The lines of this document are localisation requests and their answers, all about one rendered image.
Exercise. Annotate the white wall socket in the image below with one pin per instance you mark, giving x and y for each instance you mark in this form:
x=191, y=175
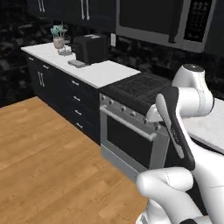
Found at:
x=113, y=39

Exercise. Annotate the dark base cupboards with drawers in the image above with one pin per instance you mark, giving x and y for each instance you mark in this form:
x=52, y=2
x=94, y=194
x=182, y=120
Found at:
x=64, y=93

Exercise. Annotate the steel range with black hob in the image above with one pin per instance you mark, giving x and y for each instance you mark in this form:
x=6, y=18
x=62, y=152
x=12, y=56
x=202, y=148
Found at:
x=137, y=87

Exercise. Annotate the black toaster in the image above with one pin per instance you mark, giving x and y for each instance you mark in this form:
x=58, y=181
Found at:
x=91, y=48

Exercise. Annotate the silver range knob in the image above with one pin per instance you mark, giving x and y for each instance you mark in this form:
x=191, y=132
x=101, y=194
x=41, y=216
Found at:
x=103, y=97
x=132, y=114
x=110, y=102
x=123, y=109

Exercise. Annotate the green plant in pink pot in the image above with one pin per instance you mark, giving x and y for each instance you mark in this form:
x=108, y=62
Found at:
x=59, y=38

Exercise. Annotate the grey flat sponge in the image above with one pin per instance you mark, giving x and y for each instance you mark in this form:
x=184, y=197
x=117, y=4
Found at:
x=77, y=63

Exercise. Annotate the steel microwave oven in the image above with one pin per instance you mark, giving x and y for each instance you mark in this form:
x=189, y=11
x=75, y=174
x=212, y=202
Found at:
x=151, y=20

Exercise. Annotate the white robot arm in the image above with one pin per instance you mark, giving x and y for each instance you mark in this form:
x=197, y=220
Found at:
x=204, y=175

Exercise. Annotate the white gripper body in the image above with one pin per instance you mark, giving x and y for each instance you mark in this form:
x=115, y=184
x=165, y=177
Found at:
x=154, y=114

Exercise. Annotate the dark upper cupboards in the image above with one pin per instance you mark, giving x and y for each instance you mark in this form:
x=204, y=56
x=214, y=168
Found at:
x=67, y=11

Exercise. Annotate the oven door with dark window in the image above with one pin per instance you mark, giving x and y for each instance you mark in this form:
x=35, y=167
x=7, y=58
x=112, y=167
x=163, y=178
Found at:
x=128, y=140

